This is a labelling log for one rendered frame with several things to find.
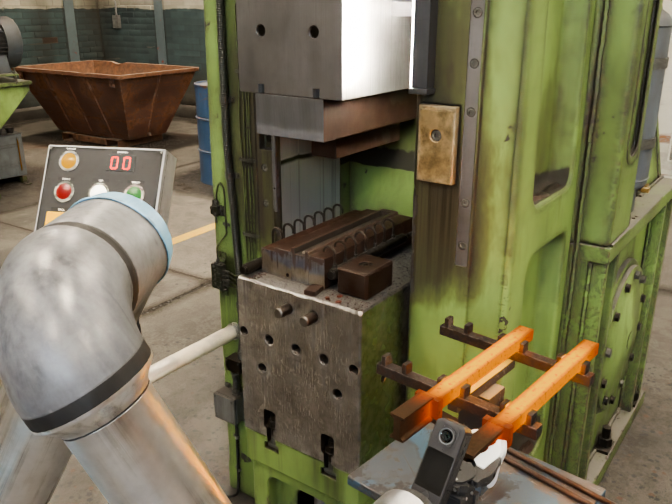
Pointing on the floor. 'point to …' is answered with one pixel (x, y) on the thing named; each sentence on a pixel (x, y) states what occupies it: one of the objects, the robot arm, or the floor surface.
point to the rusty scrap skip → (109, 98)
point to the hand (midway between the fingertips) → (488, 436)
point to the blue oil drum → (203, 131)
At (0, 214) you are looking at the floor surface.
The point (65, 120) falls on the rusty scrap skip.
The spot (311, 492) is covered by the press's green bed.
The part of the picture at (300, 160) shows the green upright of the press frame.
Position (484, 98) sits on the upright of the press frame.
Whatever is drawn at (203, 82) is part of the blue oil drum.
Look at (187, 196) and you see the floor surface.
